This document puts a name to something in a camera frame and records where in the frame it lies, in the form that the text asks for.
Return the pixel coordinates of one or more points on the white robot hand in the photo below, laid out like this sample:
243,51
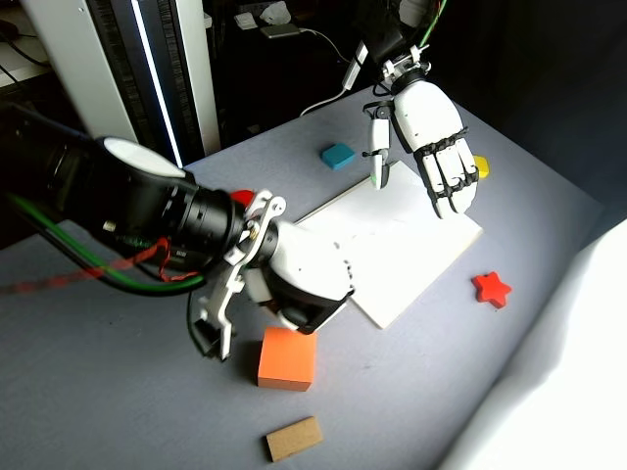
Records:
426,117
303,264

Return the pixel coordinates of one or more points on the orange cube block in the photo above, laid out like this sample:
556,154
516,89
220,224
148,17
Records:
286,357

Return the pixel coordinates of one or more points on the yellow square block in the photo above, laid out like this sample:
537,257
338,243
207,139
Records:
483,167

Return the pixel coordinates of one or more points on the red heart block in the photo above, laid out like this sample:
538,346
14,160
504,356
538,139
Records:
242,196

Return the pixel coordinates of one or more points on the blue square block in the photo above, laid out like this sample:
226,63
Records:
338,155

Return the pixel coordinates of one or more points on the white cutting board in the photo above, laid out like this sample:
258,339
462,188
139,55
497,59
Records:
411,245

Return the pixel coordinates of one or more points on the grey power bank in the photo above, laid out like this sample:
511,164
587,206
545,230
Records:
279,31

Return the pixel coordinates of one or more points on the tan wooden rectangular block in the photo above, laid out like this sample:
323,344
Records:
295,439

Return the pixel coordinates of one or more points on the white crumpled object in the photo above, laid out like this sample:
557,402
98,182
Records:
275,13

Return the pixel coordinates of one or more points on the red star block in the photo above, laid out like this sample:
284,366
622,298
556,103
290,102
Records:
491,290

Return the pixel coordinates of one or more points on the small white box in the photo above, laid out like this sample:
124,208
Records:
245,20

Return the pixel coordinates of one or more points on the grey table cloth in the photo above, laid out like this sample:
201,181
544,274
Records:
122,391

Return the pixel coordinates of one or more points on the white rounded blurry cover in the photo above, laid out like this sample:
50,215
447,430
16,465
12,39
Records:
563,382

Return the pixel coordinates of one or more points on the white black robot column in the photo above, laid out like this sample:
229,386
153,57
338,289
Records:
73,49

